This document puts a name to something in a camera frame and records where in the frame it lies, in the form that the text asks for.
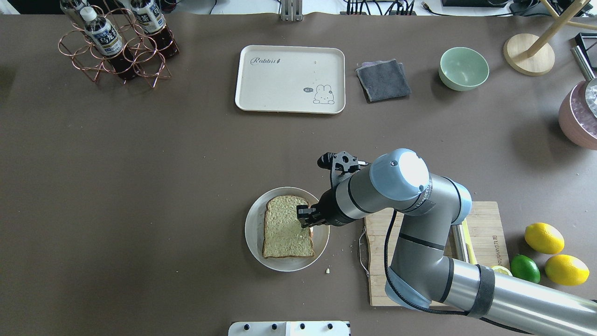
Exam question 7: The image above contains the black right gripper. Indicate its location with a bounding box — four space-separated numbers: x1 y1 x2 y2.
297 151 370 228

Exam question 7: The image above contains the bread slice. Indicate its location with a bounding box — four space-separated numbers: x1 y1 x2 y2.
262 195 315 258

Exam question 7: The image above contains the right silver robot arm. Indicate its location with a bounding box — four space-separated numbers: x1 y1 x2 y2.
297 148 597 336

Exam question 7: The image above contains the cream rabbit tray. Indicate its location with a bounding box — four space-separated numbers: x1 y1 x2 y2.
235 45 346 115

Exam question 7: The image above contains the black glass rack tray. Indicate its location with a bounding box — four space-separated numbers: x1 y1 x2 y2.
574 32 597 63

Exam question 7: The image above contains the white round plate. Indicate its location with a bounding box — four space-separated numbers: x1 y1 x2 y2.
245 187 330 272

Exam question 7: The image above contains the grey folded cloth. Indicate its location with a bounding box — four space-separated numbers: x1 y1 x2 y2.
355 59 412 103

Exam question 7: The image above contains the steel muddler black tip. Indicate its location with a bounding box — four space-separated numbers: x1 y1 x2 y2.
451 221 471 262

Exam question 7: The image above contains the yellow plastic knife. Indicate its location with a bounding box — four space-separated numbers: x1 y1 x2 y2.
461 219 478 265

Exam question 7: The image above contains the wooden cutting board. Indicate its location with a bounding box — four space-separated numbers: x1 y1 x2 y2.
364 202 510 307

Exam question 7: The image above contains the half cut lemon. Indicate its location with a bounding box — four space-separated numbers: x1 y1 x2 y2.
490 265 513 276

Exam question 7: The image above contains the green ceramic bowl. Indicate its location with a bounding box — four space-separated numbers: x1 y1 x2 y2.
438 47 490 91

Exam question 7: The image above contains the green lime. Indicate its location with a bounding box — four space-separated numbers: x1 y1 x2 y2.
510 254 540 284

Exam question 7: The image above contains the yellow lemon upper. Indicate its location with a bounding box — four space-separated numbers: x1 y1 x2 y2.
524 223 565 255

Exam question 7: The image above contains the yellow lemon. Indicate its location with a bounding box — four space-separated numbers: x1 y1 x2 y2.
544 254 590 286
524 223 565 255

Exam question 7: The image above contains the tea bottle lower left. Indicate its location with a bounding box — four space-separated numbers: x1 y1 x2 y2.
130 0 179 59

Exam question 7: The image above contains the yellow lemon lower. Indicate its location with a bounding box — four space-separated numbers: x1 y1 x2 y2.
544 254 590 286

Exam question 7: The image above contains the tea bottle upper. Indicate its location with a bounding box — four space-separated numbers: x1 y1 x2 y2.
80 6 137 81

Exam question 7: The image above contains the wooden cup stand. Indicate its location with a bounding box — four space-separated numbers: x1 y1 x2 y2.
503 0 596 76

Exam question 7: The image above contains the pink bowl of ice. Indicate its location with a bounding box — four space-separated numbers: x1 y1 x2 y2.
558 81 597 151

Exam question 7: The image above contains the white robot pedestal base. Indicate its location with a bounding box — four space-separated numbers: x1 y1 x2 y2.
228 320 352 336

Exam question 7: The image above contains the copper wire bottle rack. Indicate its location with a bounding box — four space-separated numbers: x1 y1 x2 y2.
58 0 179 88

